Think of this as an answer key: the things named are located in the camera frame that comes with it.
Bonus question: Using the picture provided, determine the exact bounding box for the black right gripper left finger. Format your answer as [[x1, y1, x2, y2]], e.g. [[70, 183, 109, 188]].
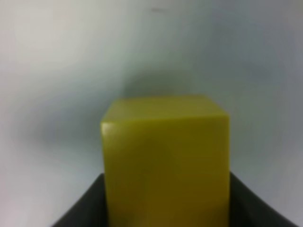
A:
[[53, 174, 108, 227]]

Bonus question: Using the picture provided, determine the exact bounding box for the yellow block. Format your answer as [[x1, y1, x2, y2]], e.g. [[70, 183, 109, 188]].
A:
[[101, 96, 230, 227]]

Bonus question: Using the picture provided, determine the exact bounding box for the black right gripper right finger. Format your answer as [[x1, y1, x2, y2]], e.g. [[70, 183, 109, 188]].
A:
[[229, 173, 296, 227]]

